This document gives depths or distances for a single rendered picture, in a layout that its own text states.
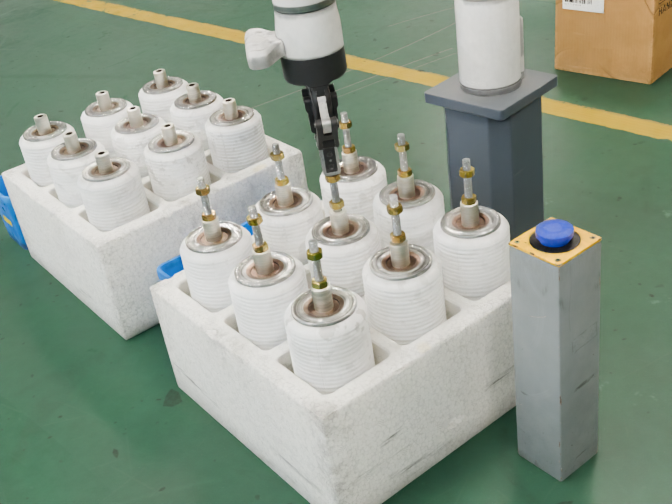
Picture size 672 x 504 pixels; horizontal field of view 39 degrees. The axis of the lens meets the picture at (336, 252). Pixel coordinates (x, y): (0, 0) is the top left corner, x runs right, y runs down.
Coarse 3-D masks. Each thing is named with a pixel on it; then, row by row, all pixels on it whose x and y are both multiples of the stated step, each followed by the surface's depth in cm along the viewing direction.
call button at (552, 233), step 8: (544, 224) 100; (552, 224) 100; (560, 224) 100; (568, 224) 100; (536, 232) 100; (544, 232) 99; (552, 232) 99; (560, 232) 99; (568, 232) 98; (544, 240) 99; (552, 240) 98; (560, 240) 98; (568, 240) 99
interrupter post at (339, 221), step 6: (330, 210) 119; (342, 210) 119; (330, 216) 119; (336, 216) 118; (342, 216) 118; (336, 222) 119; (342, 222) 119; (336, 228) 119; (342, 228) 119; (348, 228) 120; (336, 234) 120; (342, 234) 120
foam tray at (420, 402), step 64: (192, 320) 121; (448, 320) 113; (192, 384) 132; (256, 384) 112; (384, 384) 106; (448, 384) 114; (512, 384) 123; (256, 448) 122; (320, 448) 105; (384, 448) 110; (448, 448) 118
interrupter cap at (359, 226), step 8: (328, 216) 123; (352, 216) 123; (360, 216) 122; (320, 224) 122; (328, 224) 122; (352, 224) 121; (360, 224) 121; (368, 224) 120; (312, 232) 120; (320, 232) 120; (328, 232) 121; (352, 232) 120; (360, 232) 119; (368, 232) 119; (320, 240) 118; (328, 240) 118; (336, 240) 118; (344, 240) 118; (352, 240) 117
